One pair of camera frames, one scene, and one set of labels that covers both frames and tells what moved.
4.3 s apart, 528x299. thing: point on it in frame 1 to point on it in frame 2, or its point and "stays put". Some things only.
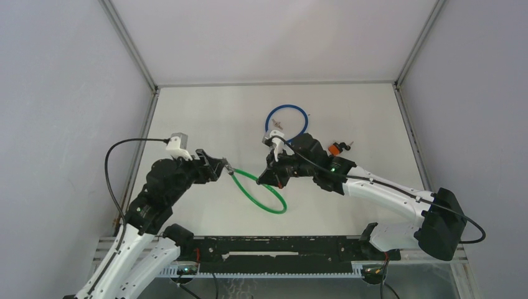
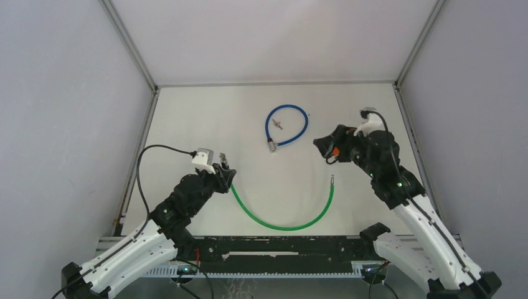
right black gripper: [273, 174] to [342, 136]
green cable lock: [231, 170] to [289, 227]
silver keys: [277, 124] stays put
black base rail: [281, 254] stays put
